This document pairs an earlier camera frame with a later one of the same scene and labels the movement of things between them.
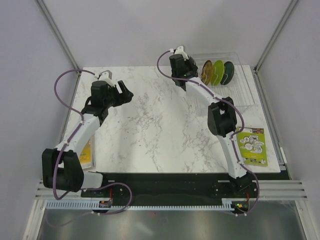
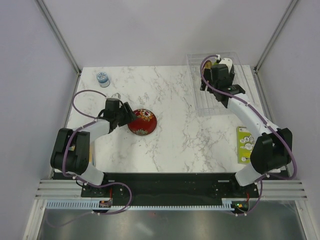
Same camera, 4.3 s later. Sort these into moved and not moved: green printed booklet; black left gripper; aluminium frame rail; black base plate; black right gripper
Moved: black left gripper; black right gripper
Not moved: black base plate; aluminium frame rail; green printed booklet
